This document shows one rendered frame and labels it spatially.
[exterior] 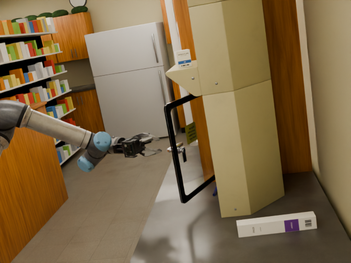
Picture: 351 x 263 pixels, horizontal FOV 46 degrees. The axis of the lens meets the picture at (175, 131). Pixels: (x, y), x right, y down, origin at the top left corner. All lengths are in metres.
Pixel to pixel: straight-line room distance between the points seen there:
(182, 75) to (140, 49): 5.03
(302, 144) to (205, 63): 0.67
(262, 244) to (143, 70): 5.29
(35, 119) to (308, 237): 1.07
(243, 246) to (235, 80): 0.56
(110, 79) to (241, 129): 5.25
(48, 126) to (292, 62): 1.03
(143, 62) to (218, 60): 5.06
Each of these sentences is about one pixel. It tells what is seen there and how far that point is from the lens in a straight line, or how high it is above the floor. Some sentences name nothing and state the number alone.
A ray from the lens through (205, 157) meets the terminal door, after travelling 1.74.
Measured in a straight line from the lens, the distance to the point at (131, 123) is 6.68.
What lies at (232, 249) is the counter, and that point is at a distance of 1.39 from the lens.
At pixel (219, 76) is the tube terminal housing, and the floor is 1.47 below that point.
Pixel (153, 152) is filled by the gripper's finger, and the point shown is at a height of 1.17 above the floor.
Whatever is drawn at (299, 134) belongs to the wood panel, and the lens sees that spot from 1.89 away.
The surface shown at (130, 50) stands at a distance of 6.50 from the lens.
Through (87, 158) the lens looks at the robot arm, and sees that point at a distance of 1.78.
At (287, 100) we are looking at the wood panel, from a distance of 1.84.
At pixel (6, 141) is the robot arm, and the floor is 1.34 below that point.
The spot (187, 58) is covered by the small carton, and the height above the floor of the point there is 1.54.
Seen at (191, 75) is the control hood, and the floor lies 1.49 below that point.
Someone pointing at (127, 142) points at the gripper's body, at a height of 1.23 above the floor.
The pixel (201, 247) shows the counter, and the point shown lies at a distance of 1.43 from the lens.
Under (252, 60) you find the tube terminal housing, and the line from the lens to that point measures 1.51.
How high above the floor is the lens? 1.65
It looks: 14 degrees down
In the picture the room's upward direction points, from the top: 10 degrees counter-clockwise
